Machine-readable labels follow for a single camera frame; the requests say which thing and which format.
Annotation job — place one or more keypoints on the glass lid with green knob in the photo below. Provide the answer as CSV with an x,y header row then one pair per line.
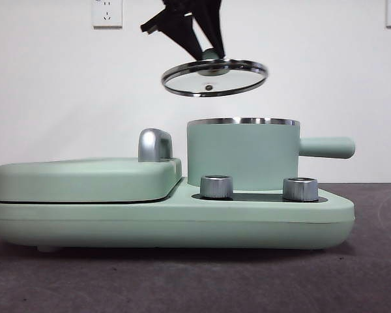
x,y
215,69

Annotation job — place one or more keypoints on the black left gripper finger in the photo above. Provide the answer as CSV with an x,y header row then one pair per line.
x,y
213,26
182,31

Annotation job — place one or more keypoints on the mint green breakfast machine base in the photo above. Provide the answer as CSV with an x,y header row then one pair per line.
x,y
84,225

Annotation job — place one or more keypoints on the mint green hinged griddle cover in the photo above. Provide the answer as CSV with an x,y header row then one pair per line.
x,y
84,182

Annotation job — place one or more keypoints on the silver control knob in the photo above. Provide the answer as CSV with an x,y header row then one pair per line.
x,y
216,187
300,189

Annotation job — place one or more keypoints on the mint green saucepan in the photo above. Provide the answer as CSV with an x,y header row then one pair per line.
x,y
241,153

